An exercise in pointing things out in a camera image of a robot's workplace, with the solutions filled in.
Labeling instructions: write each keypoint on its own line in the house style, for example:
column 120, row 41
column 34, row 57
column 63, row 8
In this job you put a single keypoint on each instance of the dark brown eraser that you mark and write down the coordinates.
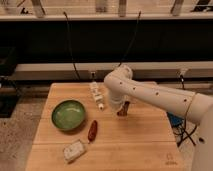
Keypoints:
column 124, row 109

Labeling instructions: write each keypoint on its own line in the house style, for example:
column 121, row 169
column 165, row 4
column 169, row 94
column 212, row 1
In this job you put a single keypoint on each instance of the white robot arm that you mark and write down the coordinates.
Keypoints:
column 194, row 107

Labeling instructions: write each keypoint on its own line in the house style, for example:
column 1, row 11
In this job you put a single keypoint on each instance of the white tube with cap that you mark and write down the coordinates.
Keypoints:
column 97, row 95

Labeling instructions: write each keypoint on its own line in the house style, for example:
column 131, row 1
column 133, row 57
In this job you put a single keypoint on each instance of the green ceramic bowl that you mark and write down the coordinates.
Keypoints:
column 68, row 115

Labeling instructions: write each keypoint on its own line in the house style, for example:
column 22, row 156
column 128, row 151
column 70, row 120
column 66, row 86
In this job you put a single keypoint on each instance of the red chili pepper toy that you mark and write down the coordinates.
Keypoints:
column 93, row 131

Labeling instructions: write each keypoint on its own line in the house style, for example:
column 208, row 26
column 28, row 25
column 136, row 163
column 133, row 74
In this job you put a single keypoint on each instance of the white rectangular sponge block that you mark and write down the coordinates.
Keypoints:
column 74, row 151

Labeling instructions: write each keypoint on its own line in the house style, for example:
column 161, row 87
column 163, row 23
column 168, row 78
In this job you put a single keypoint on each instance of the blue connector box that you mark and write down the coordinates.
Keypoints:
column 174, row 120

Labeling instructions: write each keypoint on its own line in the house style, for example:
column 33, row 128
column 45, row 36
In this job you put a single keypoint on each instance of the black box on left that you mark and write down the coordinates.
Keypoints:
column 8, row 64

